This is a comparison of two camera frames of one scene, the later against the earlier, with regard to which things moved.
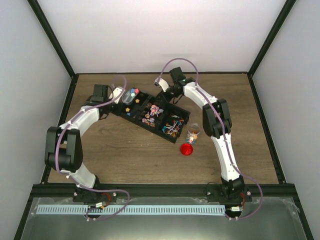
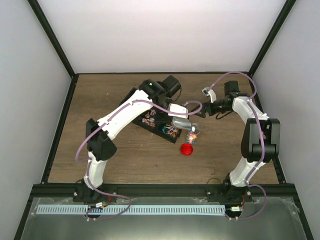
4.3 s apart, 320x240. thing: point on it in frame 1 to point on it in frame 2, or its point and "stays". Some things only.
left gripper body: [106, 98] to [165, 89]
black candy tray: [148, 112] stays
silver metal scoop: [129, 96] to [182, 122]
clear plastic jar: [193, 130] stays
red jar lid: [186, 149] stays
